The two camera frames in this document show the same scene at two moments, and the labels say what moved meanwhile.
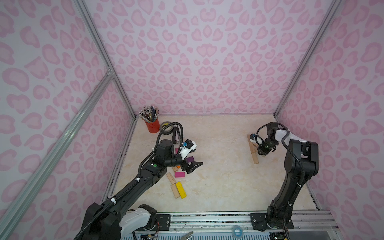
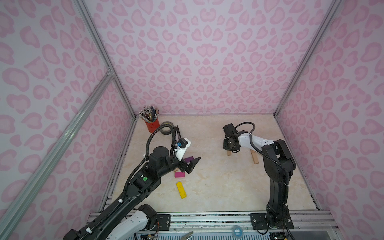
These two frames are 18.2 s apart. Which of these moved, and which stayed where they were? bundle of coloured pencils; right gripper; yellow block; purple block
Moved: right gripper
Stayed: bundle of coloured pencils; purple block; yellow block
